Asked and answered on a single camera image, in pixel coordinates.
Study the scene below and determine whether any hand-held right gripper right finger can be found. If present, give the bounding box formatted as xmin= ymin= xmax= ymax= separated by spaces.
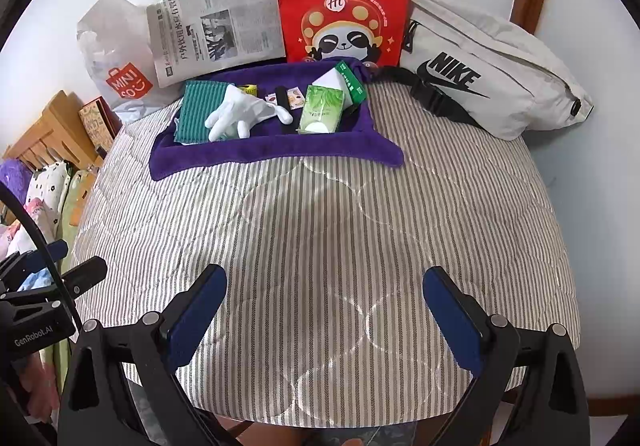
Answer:
xmin=422 ymin=267 xmax=591 ymax=446

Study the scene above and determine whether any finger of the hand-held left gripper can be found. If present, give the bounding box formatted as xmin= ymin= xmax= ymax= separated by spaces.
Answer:
xmin=60 ymin=256 xmax=108 ymax=298
xmin=10 ymin=240 xmax=68 ymax=278

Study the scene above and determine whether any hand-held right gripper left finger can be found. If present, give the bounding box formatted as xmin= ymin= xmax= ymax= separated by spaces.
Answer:
xmin=57 ymin=264 xmax=228 ymax=446

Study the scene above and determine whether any green striped cloth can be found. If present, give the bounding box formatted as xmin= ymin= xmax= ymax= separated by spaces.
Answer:
xmin=175 ymin=80 xmax=228 ymax=144

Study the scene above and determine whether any white glove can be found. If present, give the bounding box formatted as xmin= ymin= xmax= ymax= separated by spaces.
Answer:
xmin=205 ymin=84 xmax=294 ymax=143

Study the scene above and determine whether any light green tissue pack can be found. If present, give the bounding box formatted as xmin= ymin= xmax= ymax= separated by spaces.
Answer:
xmin=297 ymin=84 xmax=347 ymax=134

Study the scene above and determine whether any small printed packet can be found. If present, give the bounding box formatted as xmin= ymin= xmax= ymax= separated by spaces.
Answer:
xmin=265 ymin=85 xmax=307 ymax=108

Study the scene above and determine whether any dark green tissue packet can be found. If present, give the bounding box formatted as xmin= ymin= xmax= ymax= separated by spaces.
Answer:
xmin=334 ymin=61 xmax=367 ymax=104

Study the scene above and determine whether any white sponge block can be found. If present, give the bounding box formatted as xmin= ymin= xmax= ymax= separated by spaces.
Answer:
xmin=317 ymin=66 xmax=351 ymax=92

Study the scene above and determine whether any colourful printed blanket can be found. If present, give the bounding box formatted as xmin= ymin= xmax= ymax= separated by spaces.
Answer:
xmin=0 ymin=206 xmax=68 ymax=287

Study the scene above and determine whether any white floral pillow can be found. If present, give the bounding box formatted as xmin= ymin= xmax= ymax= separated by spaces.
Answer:
xmin=25 ymin=161 xmax=73 ymax=227

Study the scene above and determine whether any light green blanket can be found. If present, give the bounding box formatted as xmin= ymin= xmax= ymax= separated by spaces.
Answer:
xmin=60 ymin=171 xmax=98 ymax=229

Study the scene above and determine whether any purple plush cloth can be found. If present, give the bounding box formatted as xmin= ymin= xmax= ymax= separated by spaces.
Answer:
xmin=0 ymin=160 xmax=33 ymax=207

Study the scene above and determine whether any patterned gift box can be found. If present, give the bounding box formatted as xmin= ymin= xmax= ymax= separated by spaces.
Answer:
xmin=77 ymin=97 xmax=123 ymax=157

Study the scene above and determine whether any grey striped quilt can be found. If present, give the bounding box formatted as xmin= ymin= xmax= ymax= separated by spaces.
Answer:
xmin=70 ymin=76 xmax=581 ymax=427

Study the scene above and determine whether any purple towel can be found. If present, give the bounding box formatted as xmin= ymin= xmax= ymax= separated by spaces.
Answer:
xmin=149 ymin=57 xmax=405 ymax=181

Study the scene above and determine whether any white plastic shopping bag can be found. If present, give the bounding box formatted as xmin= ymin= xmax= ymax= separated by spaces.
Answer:
xmin=76 ymin=0 xmax=176 ymax=127

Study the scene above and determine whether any white waist bag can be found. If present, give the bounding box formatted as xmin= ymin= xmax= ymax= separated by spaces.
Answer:
xmin=380 ymin=0 xmax=595 ymax=142

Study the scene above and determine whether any folded newspaper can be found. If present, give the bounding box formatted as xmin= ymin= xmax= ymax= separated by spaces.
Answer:
xmin=146 ymin=0 xmax=287 ymax=88

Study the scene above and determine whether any black cable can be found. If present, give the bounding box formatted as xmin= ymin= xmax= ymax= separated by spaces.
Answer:
xmin=0 ymin=185 xmax=85 ymax=329

